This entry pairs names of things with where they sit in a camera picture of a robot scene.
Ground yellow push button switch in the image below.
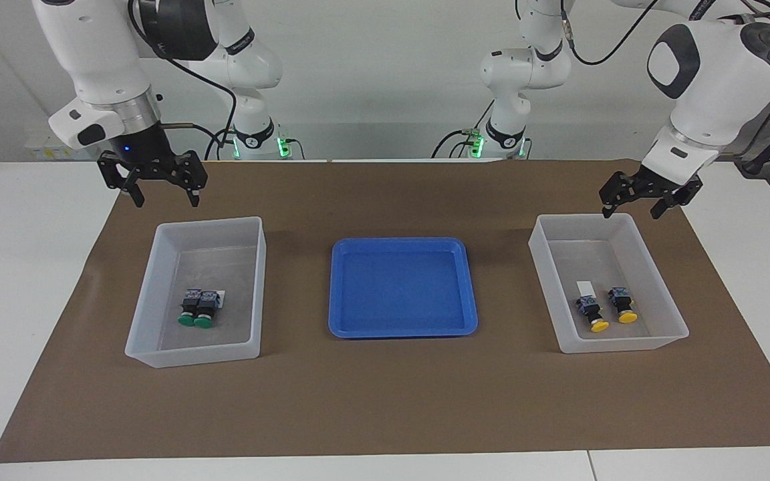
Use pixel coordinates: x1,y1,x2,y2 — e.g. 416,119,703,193
609,287,638,325
575,296,610,333

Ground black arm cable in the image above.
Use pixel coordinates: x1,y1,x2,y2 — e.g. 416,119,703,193
128,0,237,161
559,0,770,158

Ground blue plastic tray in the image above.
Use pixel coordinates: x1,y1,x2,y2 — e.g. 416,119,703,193
328,237,479,339

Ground green push button switch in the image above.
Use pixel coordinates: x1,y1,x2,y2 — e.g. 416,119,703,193
194,291,220,329
178,289,200,327

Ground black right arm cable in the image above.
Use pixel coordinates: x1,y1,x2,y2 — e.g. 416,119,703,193
128,0,237,161

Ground brown table mat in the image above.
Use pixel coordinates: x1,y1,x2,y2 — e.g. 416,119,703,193
0,159,770,463

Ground white small boxes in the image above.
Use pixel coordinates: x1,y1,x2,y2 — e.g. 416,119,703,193
24,137,65,161

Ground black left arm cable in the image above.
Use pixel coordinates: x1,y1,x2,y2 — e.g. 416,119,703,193
559,0,770,158

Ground black base cable bundle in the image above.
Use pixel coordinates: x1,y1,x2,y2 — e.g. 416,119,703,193
432,100,496,159

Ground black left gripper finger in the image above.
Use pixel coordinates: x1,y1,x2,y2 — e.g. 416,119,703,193
651,187,701,220
599,172,638,218

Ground translucent white plastic box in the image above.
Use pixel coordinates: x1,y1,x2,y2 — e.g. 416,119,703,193
124,216,267,369
529,213,689,354

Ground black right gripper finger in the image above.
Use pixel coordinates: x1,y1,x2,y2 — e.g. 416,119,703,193
98,152,145,206
174,151,209,205

